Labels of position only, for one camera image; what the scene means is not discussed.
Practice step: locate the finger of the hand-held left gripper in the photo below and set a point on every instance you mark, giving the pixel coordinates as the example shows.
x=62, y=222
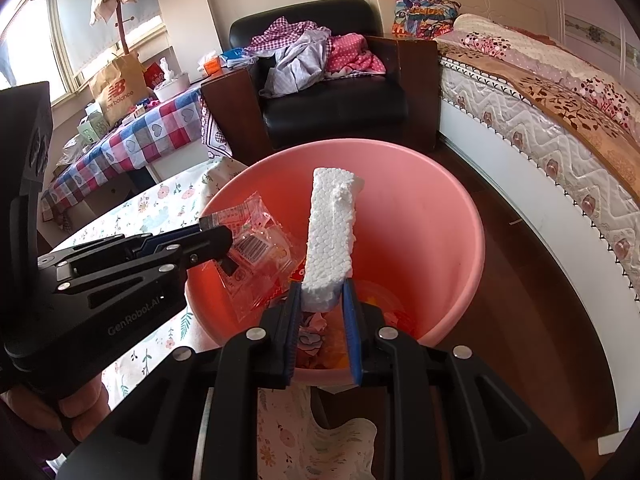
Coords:
x=200, y=252
x=125, y=242

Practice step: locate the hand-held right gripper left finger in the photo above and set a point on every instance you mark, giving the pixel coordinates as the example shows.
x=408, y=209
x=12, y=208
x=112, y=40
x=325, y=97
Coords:
x=292, y=330

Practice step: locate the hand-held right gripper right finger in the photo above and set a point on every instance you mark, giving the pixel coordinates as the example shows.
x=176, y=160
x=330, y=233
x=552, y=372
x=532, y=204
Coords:
x=354, y=330

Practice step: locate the maroon patterned paper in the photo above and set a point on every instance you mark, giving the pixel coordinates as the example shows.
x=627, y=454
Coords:
x=312, y=335

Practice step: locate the yellow plastic packet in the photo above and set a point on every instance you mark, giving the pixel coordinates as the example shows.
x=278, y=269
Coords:
x=372, y=296

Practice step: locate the clear barcoded plastic wrapper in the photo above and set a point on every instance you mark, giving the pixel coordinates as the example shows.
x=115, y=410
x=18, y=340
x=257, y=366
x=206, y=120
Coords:
x=255, y=245

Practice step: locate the white foam block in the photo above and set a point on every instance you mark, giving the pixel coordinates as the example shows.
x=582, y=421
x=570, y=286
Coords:
x=330, y=240

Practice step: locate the pink plastic bucket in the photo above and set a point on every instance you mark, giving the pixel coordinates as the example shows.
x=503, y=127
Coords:
x=425, y=220

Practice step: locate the person's left hand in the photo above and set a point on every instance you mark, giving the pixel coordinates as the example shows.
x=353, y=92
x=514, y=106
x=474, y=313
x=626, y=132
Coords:
x=82, y=405

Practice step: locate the floral tablecloth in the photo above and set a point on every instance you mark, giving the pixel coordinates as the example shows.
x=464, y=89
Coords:
x=165, y=200

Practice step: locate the green carton box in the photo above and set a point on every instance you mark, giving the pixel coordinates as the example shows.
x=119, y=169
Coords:
x=92, y=129

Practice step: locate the checked tablecloth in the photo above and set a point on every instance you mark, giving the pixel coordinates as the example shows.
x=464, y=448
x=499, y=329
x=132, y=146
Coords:
x=125, y=145

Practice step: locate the brown paper bag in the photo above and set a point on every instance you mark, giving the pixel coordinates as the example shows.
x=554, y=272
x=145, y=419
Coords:
x=120, y=90

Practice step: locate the patterned hanging cloth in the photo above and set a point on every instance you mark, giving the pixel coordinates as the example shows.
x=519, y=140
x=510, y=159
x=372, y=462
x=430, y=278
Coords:
x=215, y=130

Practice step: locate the white bowl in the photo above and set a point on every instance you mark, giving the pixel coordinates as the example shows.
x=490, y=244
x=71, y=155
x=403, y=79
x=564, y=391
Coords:
x=171, y=89

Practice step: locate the wooden coat stand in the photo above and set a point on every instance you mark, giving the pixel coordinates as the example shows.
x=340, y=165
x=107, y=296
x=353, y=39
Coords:
x=123, y=35

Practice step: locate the window roller blind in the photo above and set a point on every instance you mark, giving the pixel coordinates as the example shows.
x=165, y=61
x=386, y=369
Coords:
x=90, y=10

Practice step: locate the beige hanging cloth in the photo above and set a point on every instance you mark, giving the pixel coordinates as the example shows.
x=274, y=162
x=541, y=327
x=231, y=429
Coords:
x=107, y=2

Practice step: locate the orange tissue pack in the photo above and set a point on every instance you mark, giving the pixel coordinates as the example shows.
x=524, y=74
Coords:
x=210, y=66

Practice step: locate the black leather armchair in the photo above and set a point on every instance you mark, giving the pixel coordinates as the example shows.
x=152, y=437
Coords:
x=330, y=115

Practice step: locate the blue plastic pack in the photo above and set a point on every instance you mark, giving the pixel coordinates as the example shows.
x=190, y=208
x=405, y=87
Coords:
x=239, y=57

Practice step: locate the lilac grey garment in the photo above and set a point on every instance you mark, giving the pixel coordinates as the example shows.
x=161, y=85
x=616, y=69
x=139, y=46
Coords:
x=295, y=65

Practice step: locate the purple checked shirt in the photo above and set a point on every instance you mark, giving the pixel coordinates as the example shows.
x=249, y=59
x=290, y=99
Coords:
x=285, y=35

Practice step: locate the pink dotted garment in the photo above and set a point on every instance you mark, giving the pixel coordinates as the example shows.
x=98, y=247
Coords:
x=355, y=57

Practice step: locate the bed with quilted mattress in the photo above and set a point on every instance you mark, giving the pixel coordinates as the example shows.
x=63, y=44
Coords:
x=525, y=125

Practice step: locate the brown floral bed blanket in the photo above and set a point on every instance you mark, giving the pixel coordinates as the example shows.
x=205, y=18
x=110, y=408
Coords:
x=560, y=85

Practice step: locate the colourful printed pillow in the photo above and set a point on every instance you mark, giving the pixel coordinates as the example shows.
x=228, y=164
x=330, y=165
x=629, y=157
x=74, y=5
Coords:
x=425, y=12

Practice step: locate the white wardrobe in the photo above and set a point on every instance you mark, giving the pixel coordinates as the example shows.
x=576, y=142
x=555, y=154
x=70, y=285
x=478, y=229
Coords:
x=600, y=20

